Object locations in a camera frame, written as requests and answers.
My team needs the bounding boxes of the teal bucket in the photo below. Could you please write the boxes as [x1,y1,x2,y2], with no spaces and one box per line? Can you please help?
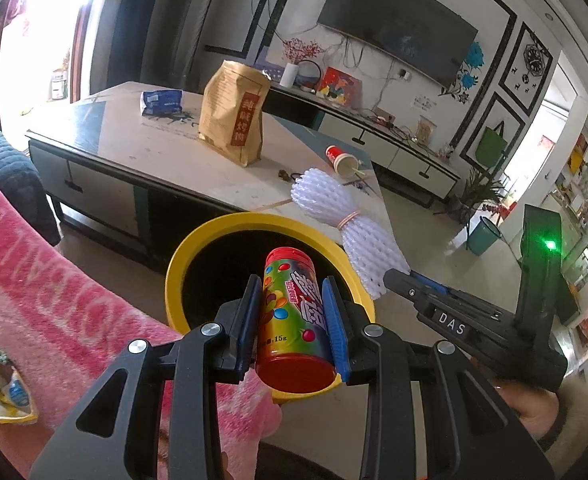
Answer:
[466,216,502,256]

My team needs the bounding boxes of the round desk ornament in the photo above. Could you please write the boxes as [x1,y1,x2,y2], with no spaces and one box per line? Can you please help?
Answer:
[294,59,321,92]

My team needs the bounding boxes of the red paper cup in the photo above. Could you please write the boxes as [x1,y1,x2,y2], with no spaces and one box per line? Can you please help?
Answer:
[325,145,360,177]

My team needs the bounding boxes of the black wall clock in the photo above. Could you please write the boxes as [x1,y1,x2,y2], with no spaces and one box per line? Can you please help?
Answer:
[522,45,547,77]

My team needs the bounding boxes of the blue packet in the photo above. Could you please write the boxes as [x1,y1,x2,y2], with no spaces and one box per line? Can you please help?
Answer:
[140,89,185,116]

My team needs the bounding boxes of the hanging clothes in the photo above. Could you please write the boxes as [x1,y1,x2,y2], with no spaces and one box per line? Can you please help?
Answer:
[1,0,31,38]

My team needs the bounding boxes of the white television cabinet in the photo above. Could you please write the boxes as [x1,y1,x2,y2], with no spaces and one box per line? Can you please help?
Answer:
[256,67,462,208]

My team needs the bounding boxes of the dark blue curtain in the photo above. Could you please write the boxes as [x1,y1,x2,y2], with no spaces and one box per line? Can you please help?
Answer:
[89,0,215,96]

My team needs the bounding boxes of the yellow trash bin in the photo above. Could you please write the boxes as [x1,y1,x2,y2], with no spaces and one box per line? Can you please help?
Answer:
[165,212,376,404]

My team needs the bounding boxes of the white foam fruit net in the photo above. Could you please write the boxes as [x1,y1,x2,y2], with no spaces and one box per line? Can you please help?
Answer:
[290,167,411,300]

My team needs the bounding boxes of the person's right hand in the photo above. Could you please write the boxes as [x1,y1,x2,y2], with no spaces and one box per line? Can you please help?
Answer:
[494,382,562,453]

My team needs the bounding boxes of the colourful painting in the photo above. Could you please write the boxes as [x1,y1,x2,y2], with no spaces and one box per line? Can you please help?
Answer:
[319,66,364,107]

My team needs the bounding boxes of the wooden balcony door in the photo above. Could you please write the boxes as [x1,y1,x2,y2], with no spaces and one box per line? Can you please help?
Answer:
[0,0,100,131]

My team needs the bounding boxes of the crumpled snack packet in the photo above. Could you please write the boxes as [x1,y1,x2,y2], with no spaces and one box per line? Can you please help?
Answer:
[0,337,40,426]

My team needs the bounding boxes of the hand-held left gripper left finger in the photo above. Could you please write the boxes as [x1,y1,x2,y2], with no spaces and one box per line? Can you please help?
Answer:
[29,274,265,480]

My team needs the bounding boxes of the pink printed blanket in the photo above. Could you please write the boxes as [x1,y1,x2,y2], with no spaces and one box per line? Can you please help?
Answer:
[0,145,285,480]

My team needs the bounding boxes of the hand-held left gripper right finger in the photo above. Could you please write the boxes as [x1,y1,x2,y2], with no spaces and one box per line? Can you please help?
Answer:
[322,275,557,480]

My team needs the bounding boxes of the colourful candy can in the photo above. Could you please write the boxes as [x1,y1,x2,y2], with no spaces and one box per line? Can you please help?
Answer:
[255,246,338,393]

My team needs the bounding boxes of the potted green plant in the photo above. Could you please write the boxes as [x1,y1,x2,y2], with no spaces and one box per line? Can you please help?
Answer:
[456,167,507,221]

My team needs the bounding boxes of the coffee table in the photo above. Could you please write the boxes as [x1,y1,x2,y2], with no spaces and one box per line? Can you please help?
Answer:
[25,81,397,271]

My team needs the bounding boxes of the red flower branches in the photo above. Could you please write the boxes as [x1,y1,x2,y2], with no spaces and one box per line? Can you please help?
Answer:
[281,37,325,66]

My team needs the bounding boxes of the person's right forearm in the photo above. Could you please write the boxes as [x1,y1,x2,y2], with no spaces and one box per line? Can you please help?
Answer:
[544,385,588,476]

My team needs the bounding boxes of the wall television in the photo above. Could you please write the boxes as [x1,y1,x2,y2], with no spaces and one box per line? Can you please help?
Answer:
[316,0,479,88]

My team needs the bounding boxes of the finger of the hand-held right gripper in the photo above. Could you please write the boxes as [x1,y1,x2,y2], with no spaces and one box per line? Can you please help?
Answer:
[383,268,427,311]
[410,271,450,296]

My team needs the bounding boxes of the brown paper bag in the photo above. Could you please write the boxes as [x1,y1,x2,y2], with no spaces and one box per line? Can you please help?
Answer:
[197,59,271,168]

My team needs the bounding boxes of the green tote bag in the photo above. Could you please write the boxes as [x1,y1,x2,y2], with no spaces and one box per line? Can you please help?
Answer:
[476,121,509,165]

